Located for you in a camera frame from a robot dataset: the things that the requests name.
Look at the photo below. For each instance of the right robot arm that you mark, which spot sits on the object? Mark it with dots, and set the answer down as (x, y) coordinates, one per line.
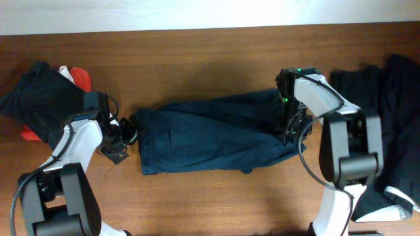
(351, 150)

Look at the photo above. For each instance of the navy blue shorts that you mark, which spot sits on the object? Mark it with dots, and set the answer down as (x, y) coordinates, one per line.
(229, 133)

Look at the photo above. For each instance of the folded white garment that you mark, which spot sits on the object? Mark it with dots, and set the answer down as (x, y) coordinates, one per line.
(63, 70)

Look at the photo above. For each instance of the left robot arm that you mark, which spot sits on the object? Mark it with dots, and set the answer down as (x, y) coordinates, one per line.
(57, 198)

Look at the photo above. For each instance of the folded black garment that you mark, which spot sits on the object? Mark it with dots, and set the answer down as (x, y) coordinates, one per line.
(43, 100)

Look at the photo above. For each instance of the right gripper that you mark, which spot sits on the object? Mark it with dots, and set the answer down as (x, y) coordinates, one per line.
(296, 132)

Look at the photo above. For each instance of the folded red garment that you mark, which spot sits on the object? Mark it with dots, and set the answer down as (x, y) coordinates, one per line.
(82, 80)

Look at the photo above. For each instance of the black garment with white band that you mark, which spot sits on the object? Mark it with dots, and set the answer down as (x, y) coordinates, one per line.
(392, 92)

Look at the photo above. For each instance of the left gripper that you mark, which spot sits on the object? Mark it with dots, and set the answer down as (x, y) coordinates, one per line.
(112, 152)

